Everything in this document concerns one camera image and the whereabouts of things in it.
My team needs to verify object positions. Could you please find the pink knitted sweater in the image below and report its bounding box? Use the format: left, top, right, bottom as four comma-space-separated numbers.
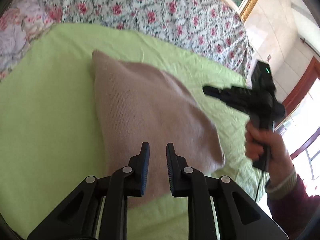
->
90, 49, 225, 209

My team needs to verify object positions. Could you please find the gold framed painting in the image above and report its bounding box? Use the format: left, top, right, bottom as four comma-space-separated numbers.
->
192, 0, 269, 23

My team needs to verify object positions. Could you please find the light green bed sheet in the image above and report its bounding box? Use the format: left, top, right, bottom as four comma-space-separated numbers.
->
0, 23, 270, 240

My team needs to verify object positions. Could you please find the dark curtain rod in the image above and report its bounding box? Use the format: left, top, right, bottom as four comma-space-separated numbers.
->
300, 37, 320, 55

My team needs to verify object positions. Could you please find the rose print bedspread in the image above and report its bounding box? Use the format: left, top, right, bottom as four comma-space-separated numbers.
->
24, 0, 254, 80

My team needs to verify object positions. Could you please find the red-brown window frame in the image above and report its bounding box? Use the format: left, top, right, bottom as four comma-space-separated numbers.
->
282, 56, 320, 160

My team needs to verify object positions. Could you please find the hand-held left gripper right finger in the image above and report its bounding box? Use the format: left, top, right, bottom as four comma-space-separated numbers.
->
166, 142, 288, 240

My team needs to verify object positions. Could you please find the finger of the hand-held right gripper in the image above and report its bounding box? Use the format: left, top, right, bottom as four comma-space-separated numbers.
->
212, 95, 251, 116
203, 86, 252, 98

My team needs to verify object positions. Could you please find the black cable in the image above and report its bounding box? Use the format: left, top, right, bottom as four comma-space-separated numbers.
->
254, 170, 264, 203

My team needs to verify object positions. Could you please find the pale floral pillow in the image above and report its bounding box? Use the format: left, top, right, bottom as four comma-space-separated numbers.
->
0, 0, 63, 80

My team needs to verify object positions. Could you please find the person's right hand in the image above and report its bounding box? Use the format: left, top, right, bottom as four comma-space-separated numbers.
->
244, 121, 295, 188

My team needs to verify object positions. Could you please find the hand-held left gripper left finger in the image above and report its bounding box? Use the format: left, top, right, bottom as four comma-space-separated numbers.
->
27, 142, 150, 240

